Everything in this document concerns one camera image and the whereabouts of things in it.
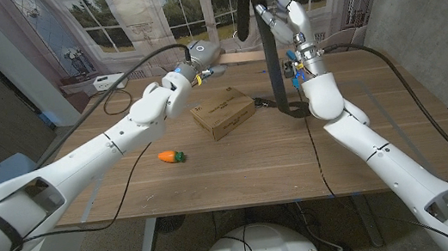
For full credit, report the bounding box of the printed window backdrop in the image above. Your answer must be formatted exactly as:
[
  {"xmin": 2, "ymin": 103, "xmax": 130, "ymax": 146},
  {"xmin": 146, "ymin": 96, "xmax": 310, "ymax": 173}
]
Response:
[{"xmin": 9, "ymin": 0, "xmax": 396, "ymax": 95}]

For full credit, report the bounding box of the brown cardboard package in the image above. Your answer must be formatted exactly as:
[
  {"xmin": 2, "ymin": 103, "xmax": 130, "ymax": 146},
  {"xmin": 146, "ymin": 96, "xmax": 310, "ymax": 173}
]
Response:
[{"xmin": 187, "ymin": 83, "xmax": 260, "ymax": 145}]

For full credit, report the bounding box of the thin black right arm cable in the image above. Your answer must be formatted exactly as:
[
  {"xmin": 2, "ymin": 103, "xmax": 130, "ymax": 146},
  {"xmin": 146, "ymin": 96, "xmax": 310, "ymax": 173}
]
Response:
[{"xmin": 295, "ymin": 65, "xmax": 448, "ymax": 251}]

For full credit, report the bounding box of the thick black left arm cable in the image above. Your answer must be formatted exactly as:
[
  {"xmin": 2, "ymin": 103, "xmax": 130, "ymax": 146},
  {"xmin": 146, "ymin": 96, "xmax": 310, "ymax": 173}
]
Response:
[{"xmin": 22, "ymin": 41, "xmax": 204, "ymax": 168}]

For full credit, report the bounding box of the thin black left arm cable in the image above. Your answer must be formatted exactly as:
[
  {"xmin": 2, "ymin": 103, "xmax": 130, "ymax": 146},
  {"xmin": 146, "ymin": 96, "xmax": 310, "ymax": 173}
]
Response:
[{"xmin": 0, "ymin": 141, "xmax": 168, "ymax": 251}]

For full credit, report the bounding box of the table leg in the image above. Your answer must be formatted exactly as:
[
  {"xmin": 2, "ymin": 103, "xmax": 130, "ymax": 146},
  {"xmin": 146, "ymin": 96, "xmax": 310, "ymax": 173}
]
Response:
[
  {"xmin": 133, "ymin": 217, "xmax": 163, "ymax": 251},
  {"xmin": 352, "ymin": 192, "xmax": 384, "ymax": 251}
]

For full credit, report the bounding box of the white door frame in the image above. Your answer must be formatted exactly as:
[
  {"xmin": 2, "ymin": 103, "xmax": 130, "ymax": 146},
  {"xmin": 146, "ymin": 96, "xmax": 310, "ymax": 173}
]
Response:
[{"xmin": 0, "ymin": 0, "xmax": 83, "ymax": 136}]

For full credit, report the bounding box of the black leather belt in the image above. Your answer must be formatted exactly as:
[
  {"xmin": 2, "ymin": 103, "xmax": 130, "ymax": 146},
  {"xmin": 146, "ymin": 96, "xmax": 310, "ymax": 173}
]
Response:
[{"xmin": 232, "ymin": 0, "xmax": 314, "ymax": 126}]

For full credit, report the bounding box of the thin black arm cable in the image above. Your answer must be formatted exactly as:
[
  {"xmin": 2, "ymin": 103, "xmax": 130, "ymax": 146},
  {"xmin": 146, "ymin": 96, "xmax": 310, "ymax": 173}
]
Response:
[
  {"xmin": 0, "ymin": 141, "xmax": 168, "ymax": 251},
  {"xmin": 295, "ymin": 65, "xmax": 448, "ymax": 251}
]

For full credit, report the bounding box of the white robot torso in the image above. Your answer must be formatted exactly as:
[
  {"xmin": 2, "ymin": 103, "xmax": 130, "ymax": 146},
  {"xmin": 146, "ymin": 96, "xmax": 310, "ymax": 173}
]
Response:
[{"xmin": 193, "ymin": 215, "xmax": 322, "ymax": 251}]

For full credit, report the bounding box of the orange toy carrot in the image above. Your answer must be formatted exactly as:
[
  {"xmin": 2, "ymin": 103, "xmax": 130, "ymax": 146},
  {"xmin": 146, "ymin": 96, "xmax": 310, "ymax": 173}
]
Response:
[{"xmin": 156, "ymin": 147, "xmax": 187, "ymax": 167}]

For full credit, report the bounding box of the thin black power cable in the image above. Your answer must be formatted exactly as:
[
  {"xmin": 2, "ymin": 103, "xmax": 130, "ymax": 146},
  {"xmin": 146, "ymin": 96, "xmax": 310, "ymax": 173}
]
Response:
[{"xmin": 100, "ymin": 86, "xmax": 136, "ymax": 118}]

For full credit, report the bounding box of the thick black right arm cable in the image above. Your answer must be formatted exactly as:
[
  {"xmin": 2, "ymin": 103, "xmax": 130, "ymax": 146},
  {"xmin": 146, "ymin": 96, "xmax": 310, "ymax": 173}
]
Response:
[{"xmin": 321, "ymin": 28, "xmax": 448, "ymax": 219}]

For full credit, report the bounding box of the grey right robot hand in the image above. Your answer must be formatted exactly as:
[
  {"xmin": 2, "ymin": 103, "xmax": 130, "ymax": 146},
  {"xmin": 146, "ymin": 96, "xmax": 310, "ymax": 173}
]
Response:
[{"xmin": 253, "ymin": 0, "xmax": 329, "ymax": 85}]

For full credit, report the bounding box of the wooden hanger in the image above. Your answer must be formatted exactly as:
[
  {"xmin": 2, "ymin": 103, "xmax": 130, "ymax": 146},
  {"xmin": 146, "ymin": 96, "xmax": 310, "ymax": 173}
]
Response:
[{"xmin": 214, "ymin": 43, "xmax": 303, "ymax": 68}]

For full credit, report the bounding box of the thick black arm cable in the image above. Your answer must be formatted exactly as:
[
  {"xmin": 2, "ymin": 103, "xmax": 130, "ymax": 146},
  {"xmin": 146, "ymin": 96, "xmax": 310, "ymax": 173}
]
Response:
[
  {"xmin": 22, "ymin": 41, "xmax": 204, "ymax": 168},
  {"xmin": 321, "ymin": 28, "xmax": 448, "ymax": 219}
]

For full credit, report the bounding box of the white power adapter box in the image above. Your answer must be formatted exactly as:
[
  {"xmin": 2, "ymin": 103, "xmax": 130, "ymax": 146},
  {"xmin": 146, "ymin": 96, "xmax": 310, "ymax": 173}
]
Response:
[{"xmin": 92, "ymin": 71, "xmax": 131, "ymax": 93}]

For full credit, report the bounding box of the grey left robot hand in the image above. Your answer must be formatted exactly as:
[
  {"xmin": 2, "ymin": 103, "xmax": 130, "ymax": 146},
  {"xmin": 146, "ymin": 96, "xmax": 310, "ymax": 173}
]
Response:
[{"xmin": 172, "ymin": 36, "xmax": 230, "ymax": 89}]

